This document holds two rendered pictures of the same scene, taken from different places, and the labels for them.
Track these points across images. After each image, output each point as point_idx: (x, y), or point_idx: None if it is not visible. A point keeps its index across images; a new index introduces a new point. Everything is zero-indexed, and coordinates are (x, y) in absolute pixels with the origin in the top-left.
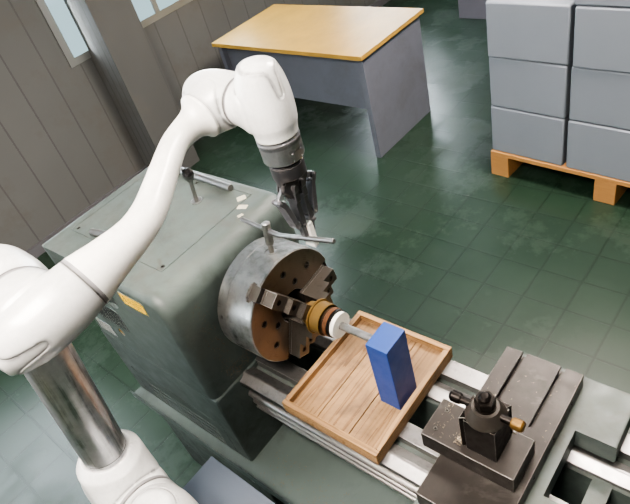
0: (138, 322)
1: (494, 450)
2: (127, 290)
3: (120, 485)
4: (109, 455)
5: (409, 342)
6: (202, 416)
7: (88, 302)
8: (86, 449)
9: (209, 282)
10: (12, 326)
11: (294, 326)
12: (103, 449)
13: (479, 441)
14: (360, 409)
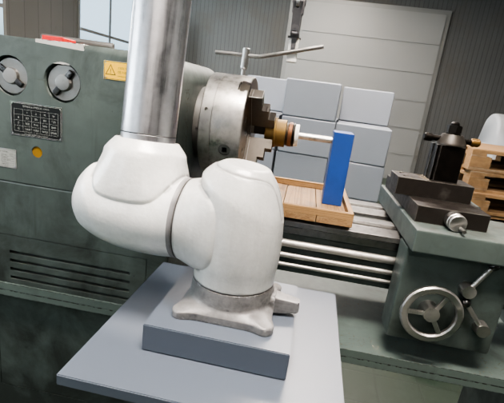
0: (105, 108)
1: (460, 167)
2: (127, 53)
3: (178, 165)
4: (174, 125)
5: (310, 188)
6: (110, 262)
7: None
8: (164, 97)
9: (195, 81)
10: None
11: (252, 141)
12: (175, 110)
13: (449, 164)
14: (311, 205)
